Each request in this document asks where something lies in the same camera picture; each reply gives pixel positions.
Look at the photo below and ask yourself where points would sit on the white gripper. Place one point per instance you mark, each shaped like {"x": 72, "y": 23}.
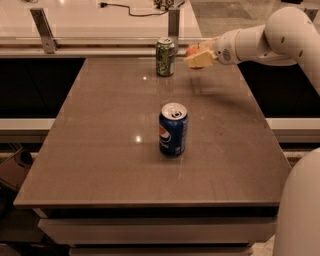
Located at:
{"x": 225, "y": 50}

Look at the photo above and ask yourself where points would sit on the red apple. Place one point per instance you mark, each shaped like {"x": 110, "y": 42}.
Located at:
{"x": 194, "y": 57}

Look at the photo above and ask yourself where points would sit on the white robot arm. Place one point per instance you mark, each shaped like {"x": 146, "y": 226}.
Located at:
{"x": 288, "y": 36}

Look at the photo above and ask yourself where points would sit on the green soda can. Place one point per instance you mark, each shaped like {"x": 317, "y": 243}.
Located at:
{"x": 165, "y": 56}

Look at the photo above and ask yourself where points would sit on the blue Pepsi can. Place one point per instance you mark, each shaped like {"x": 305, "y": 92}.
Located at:
{"x": 173, "y": 125}

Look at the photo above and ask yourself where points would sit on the grey drawer cabinet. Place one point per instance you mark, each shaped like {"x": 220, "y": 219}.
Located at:
{"x": 148, "y": 236}

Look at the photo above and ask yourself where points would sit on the dark chair at left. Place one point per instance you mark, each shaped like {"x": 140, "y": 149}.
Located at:
{"x": 13, "y": 171}

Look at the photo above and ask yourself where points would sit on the middle metal railing bracket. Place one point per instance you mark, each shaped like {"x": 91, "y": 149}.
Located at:
{"x": 173, "y": 26}

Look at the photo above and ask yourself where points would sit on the metal railing bracket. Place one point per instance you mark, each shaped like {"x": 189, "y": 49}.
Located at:
{"x": 173, "y": 26}
{"x": 48, "y": 42}
{"x": 311, "y": 13}

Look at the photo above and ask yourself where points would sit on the right metal railing bracket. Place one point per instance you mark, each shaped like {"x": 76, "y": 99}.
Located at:
{"x": 311, "y": 13}

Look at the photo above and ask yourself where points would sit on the left metal railing bracket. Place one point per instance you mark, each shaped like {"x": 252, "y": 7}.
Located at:
{"x": 48, "y": 42}

